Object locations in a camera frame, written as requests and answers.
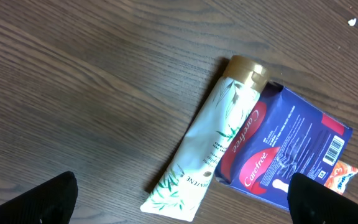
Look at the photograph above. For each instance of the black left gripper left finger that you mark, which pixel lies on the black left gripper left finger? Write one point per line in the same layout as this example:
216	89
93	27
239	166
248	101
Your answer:
51	202

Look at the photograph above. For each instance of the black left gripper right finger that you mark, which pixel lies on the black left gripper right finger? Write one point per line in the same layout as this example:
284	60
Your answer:
312	203

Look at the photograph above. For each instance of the small orange snack packet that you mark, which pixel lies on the small orange snack packet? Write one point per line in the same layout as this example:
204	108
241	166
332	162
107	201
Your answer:
340	177

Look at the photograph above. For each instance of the purple red pad package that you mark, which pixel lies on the purple red pad package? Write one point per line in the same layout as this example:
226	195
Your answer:
283	135

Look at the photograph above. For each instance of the white tube item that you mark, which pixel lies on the white tube item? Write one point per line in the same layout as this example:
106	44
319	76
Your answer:
182	187

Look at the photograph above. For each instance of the small white crumb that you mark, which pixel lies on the small white crumb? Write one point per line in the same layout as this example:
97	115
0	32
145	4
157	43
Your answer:
352	22

